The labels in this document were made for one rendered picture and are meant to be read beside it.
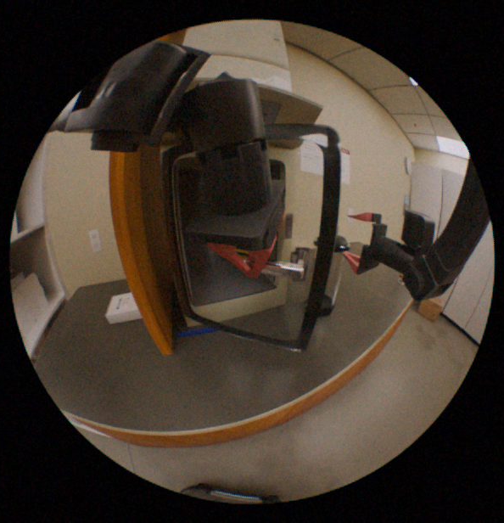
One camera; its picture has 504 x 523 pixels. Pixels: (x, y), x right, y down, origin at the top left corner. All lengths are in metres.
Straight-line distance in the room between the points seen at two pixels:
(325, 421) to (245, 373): 1.08
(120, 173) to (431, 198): 3.18
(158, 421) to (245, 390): 0.20
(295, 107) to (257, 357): 0.55
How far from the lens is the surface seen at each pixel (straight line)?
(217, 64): 0.52
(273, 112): 0.37
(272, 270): 0.20
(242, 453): 1.29
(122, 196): 0.29
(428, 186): 3.13
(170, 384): 0.41
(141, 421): 0.41
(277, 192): 0.16
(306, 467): 1.35
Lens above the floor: 1.29
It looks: 24 degrees down
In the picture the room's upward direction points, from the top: straight up
